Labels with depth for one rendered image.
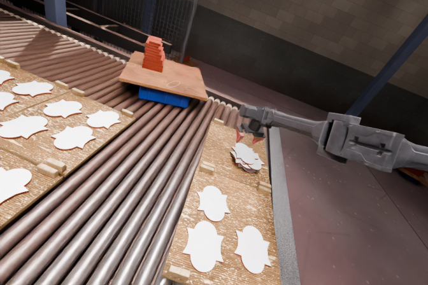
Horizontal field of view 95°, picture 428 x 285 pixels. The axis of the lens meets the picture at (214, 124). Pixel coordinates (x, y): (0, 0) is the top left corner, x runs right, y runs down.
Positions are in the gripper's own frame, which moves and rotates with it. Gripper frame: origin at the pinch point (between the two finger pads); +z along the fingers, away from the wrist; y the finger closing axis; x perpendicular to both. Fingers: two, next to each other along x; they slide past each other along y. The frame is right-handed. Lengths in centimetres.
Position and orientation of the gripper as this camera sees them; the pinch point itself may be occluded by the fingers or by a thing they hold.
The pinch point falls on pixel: (245, 142)
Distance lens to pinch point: 100.4
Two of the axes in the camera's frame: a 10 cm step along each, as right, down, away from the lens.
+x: 2.5, 6.2, -7.4
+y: -9.1, -1.1, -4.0
